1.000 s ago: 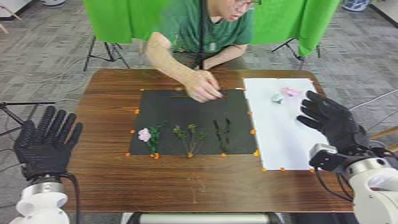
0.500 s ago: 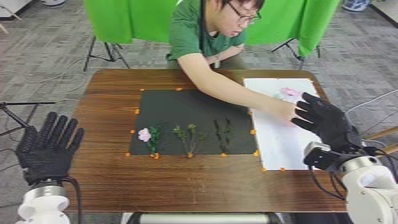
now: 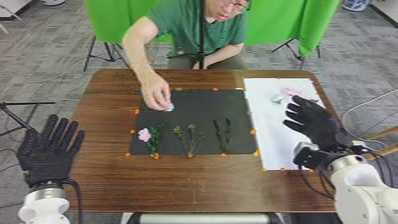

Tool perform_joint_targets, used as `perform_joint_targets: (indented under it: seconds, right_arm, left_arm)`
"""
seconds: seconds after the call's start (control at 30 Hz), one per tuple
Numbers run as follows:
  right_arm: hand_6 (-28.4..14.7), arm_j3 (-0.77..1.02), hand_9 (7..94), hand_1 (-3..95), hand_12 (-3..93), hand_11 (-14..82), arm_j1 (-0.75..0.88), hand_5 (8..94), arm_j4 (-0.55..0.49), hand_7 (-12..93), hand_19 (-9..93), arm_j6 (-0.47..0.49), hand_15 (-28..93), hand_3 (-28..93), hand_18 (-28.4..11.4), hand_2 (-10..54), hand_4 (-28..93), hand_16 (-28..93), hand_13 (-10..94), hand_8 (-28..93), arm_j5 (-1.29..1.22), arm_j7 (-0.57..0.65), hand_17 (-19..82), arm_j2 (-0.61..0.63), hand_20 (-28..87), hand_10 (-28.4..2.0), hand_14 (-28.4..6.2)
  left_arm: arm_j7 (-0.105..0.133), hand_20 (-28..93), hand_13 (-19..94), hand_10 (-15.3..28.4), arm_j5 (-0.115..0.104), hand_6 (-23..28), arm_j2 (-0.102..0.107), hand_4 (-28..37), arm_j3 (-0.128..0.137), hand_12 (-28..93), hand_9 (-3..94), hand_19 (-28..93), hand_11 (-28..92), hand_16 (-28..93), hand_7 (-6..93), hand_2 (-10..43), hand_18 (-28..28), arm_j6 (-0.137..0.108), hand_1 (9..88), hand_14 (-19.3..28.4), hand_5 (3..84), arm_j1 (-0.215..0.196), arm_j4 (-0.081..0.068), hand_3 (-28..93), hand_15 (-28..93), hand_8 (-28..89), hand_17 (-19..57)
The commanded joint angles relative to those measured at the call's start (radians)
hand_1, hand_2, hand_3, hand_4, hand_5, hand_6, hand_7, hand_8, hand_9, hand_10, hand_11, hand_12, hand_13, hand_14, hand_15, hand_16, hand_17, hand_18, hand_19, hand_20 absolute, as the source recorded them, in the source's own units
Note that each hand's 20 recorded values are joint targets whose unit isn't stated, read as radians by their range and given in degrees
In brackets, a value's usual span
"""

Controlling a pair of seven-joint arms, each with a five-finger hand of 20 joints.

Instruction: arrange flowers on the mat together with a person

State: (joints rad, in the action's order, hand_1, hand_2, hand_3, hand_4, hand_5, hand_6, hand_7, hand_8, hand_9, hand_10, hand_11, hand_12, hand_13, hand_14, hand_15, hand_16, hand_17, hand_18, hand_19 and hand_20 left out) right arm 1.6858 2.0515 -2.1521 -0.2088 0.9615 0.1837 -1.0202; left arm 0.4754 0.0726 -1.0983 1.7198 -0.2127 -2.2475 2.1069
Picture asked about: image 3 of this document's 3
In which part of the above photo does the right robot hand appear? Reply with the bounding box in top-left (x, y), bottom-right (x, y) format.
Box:
top-left (280, 95), bottom-right (351, 153)

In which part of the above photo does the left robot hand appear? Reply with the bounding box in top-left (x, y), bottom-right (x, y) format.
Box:
top-left (15, 114), bottom-right (86, 188)

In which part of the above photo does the dark mat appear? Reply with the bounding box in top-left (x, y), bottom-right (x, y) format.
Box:
top-left (127, 87), bottom-right (260, 157)

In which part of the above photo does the person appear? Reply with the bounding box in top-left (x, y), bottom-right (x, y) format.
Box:
top-left (120, 0), bottom-right (253, 112)

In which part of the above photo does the white sheet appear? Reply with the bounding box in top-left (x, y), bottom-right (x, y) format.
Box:
top-left (241, 77), bottom-right (328, 172)

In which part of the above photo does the pink flower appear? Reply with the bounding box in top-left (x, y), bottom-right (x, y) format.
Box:
top-left (134, 124), bottom-right (164, 159)
top-left (278, 86), bottom-right (303, 98)

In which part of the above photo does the black tripod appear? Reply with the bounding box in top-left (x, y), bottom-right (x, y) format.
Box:
top-left (0, 101), bottom-right (58, 138)

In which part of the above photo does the green sprig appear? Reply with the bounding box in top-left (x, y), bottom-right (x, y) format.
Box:
top-left (211, 117), bottom-right (234, 155)
top-left (170, 123), bottom-right (209, 158)

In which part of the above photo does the black stand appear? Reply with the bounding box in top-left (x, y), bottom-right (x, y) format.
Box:
top-left (81, 34), bottom-right (129, 73)
top-left (269, 37), bottom-right (324, 70)

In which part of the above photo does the pale grey bar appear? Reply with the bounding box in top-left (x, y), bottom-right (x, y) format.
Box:
top-left (125, 212), bottom-right (285, 224)

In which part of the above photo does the white cable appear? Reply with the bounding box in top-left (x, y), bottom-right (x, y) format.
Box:
top-left (340, 89), bottom-right (398, 135)

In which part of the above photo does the black cable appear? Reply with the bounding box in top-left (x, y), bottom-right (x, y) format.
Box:
top-left (296, 167), bottom-right (340, 201)
top-left (60, 178), bottom-right (85, 224)

